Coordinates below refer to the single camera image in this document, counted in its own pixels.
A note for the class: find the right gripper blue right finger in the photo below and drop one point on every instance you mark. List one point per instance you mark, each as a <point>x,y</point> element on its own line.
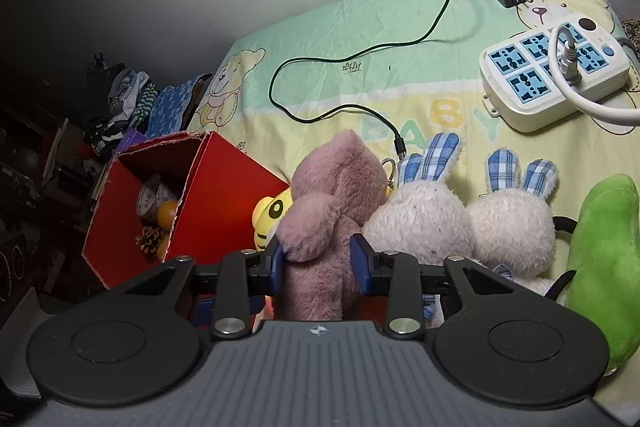
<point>365,265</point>

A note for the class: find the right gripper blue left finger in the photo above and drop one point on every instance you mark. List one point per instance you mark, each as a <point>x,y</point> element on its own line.
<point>271,268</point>

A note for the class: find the yellow tiger plush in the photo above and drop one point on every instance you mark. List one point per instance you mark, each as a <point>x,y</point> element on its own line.
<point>267,214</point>

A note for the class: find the white plush bunny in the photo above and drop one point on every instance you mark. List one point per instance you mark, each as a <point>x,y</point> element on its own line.
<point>422,216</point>
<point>513,223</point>

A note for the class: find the pink plush bear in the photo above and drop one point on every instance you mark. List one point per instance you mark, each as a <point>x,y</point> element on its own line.
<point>335,190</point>

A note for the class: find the green plush toy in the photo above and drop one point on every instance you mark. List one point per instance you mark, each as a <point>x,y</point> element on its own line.
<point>604,254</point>

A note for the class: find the red cardboard box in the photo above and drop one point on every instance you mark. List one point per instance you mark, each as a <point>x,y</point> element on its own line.
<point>215,187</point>

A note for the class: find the orange gourd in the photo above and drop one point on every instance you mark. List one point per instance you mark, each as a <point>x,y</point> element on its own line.
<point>166,216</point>

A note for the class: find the pine cone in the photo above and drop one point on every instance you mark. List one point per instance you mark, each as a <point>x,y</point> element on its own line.
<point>150,239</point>

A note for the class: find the measuring tape roll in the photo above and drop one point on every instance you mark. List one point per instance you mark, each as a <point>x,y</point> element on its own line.
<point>152,199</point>

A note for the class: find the blue white checkered towel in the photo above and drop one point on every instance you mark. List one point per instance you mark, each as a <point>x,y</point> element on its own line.
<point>175,106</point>

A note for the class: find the purple tissue pack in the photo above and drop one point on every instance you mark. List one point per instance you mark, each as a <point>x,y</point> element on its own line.
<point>130,138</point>

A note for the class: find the baby bear print mat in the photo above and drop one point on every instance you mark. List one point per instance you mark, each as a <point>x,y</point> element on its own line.
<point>408,68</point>

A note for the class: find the pile of folded clothes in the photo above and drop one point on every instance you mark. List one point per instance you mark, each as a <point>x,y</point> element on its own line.
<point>118,98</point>

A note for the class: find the white power strip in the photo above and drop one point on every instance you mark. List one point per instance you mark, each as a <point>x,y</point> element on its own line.
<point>518,80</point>

